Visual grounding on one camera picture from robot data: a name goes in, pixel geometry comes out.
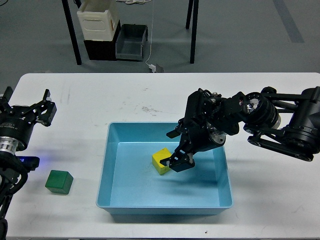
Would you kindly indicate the white power adapter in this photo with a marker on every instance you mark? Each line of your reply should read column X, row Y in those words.
column 152, row 68

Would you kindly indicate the black table leg left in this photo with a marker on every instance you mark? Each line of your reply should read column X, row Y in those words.
column 70, row 25

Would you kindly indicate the green block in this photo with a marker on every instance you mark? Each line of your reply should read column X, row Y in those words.
column 59, row 182

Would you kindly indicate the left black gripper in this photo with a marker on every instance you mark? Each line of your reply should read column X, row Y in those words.
column 17, row 122

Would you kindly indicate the blue plastic tray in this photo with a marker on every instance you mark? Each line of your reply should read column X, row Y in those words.
column 131, row 185

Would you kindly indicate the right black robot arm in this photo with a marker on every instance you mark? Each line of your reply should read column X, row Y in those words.
column 288, row 124

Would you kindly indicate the black table leg far right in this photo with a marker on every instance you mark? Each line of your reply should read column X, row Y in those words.
column 189, row 14

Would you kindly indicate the black table leg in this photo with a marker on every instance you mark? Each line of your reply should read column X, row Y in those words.
column 194, row 21
column 189, row 14
column 70, row 25

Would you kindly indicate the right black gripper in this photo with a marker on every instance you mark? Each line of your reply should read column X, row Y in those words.
column 208, row 119

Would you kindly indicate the dark grey storage bin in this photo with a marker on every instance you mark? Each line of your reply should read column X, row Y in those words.
column 130, row 43

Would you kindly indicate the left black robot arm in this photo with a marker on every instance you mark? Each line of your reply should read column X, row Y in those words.
column 13, row 175

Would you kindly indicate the black crate under cream crate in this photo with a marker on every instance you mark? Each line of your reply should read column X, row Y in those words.
column 102, row 50

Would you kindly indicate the cream plastic crate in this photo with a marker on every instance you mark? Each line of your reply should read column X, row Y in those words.
column 98, row 19

